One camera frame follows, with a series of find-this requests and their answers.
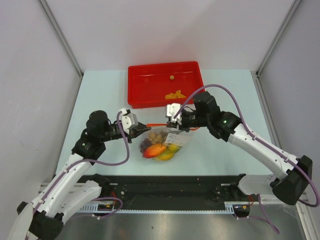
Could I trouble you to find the yellow orange segments pile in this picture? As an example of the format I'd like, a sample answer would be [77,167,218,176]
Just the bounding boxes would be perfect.
[164,90,186,100]

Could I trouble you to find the clear zip top bag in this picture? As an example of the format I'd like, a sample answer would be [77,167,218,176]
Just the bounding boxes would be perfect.
[139,123,198,161]

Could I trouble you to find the orange red mango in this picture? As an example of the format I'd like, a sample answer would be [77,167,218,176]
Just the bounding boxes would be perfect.
[142,143,167,159]

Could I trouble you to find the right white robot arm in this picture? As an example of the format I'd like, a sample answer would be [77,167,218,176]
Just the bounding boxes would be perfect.
[166,91,313,206]

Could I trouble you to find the red plastic tray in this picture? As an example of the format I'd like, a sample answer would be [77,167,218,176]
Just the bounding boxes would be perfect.
[127,61,204,109]

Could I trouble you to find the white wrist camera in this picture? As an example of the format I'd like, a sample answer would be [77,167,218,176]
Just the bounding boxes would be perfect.
[119,108,139,134]
[165,103,182,125]

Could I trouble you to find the white slotted cable duct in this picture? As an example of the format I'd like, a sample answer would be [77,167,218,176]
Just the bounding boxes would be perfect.
[77,200,251,216]

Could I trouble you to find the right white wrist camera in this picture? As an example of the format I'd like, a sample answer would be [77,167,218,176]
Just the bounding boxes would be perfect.
[165,103,182,125]

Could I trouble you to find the green orange mango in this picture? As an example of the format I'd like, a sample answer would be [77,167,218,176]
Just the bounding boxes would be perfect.
[155,151,175,161]

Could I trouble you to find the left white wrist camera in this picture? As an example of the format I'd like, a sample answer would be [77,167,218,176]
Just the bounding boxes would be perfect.
[119,108,139,134]

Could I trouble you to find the dark purple grape bunch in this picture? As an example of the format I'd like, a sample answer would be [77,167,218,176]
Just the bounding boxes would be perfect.
[139,138,152,153]

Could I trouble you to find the green round orange fruit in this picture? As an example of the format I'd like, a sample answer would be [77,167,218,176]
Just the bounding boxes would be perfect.
[167,143,182,153]

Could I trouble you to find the tan longan bunch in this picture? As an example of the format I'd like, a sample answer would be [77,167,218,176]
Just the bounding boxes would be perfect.
[147,131,168,144]

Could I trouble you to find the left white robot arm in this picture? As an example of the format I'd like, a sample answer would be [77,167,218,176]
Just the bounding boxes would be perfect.
[9,108,150,240]

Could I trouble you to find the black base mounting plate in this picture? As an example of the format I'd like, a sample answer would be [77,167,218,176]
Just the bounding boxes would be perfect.
[82,174,251,211]

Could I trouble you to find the aluminium frame rail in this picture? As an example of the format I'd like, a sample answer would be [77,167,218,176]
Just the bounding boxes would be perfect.
[38,182,299,205]

